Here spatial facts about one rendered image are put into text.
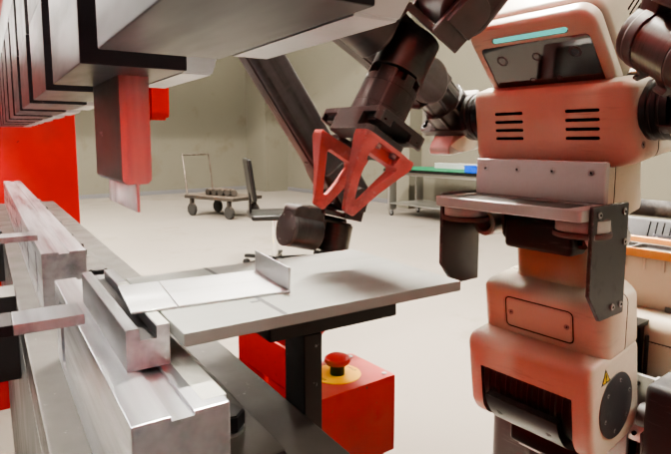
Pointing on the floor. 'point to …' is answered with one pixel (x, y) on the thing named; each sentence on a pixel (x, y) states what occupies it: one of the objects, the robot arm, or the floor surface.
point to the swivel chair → (263, 210)
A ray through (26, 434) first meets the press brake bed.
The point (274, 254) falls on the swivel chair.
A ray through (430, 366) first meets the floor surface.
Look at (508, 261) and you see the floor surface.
